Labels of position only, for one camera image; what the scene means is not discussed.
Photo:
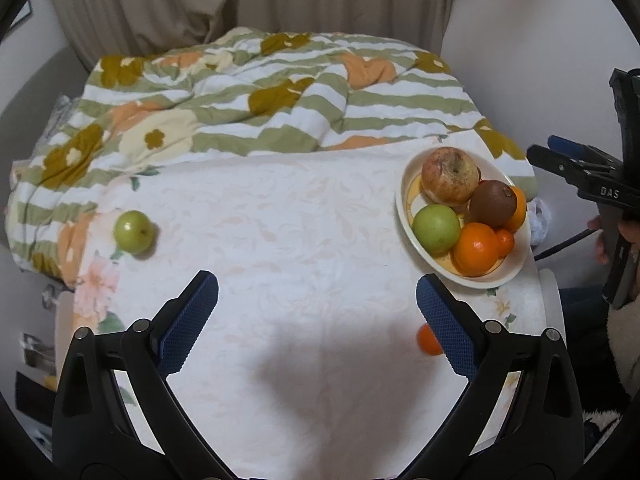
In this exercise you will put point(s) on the beige curtain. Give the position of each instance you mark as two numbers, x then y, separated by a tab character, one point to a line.
250	0

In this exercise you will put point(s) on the green apple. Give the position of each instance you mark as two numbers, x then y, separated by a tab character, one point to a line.
132	230
436	228

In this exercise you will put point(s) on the large orange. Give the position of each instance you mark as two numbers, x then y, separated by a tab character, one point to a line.
519	210
476	251

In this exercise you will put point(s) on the brown kiwi with sticker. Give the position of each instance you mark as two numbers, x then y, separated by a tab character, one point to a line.
492	203

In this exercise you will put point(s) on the person's leg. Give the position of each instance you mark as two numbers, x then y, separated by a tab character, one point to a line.
582	310

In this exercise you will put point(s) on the white plastic bag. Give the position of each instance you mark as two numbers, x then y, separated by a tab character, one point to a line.
540	220

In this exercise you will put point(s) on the white table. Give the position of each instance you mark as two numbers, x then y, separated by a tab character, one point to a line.
550	300

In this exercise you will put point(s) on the red yellow apple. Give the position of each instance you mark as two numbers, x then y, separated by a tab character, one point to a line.
450	175

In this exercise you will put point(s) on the striped floral blanket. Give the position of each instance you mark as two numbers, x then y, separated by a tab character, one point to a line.
225	100

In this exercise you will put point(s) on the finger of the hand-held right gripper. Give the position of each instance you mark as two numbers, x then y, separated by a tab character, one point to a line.
570	146
560	162

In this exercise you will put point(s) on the white floral tablecloth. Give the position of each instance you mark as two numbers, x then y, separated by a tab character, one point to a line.
300	240

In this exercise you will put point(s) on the person's right hand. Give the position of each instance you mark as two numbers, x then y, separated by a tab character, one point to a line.
601	240

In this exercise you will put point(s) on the small mandarin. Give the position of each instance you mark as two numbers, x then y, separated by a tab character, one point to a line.
505	241
429	341

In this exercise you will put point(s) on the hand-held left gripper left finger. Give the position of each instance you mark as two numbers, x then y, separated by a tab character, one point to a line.
187	325

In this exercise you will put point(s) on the cream oval plate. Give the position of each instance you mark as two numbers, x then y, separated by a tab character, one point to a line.
510	270

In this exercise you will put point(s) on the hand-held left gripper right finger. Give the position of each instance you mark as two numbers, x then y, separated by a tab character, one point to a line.
450	327

